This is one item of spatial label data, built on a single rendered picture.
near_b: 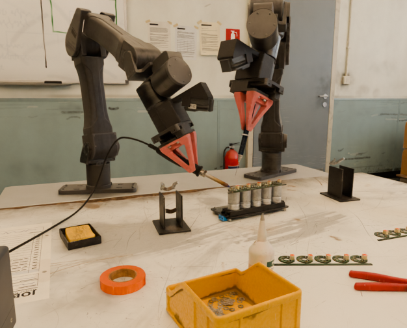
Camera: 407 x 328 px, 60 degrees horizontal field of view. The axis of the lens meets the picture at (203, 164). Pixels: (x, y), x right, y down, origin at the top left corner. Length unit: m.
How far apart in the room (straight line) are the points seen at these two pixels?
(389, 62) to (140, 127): 3.08
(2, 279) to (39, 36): 2.91
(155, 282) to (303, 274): 0.21
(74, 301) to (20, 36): 2.89
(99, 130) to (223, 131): 2.71
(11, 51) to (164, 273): 2.85
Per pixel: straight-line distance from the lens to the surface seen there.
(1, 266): 0.41
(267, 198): 0.77
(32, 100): 3.24
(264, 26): 0.70
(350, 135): 4.53
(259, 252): 0.47
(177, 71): 0.69
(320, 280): 0.53
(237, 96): 0.75
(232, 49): 0.69
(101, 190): 0.97
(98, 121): 0.94
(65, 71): 3.22
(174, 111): 0.71
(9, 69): 3.24
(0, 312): 0.41
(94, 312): 0.47
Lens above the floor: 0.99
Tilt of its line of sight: 10 degrees down
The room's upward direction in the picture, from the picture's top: straight up
